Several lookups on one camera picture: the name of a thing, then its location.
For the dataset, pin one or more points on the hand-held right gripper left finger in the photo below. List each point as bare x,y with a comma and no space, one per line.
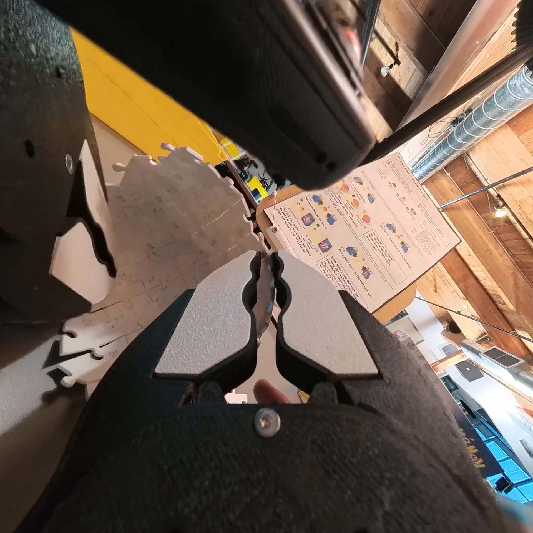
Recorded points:
208,320

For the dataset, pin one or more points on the ceiling lamp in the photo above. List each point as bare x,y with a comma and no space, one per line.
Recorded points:
500,211

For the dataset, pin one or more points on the partly built puzzle ball shell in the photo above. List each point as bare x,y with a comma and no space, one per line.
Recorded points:
175,225

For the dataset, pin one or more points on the yellow foam wall panel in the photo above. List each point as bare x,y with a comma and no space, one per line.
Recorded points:
137,104

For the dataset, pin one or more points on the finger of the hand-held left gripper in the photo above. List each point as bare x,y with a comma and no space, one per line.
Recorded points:
79,266
92,179

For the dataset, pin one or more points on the person's right hand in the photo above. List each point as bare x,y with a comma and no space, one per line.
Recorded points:
270,393

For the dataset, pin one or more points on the printed instruction sheet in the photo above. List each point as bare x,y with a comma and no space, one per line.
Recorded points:
374,233

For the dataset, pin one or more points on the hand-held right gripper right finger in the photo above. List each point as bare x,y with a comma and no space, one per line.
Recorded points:
324,320

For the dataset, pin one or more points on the silver ventilation duct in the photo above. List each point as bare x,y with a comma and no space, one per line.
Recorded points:
512,366
470,125

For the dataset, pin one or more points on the blue lit window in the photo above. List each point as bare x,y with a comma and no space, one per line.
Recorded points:
504,462

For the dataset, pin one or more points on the black square wall box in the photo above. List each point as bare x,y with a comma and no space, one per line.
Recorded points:
469,370

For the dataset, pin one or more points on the metal conduit pipe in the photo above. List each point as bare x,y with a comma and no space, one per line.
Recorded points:
487,187

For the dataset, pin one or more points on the blue puzzle box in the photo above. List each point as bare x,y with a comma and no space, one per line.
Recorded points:
472,454

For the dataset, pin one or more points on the long black pole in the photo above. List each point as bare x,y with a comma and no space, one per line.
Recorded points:
458,100

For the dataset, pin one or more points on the wooden document holder stand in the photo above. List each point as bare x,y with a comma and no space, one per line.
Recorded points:
263,210

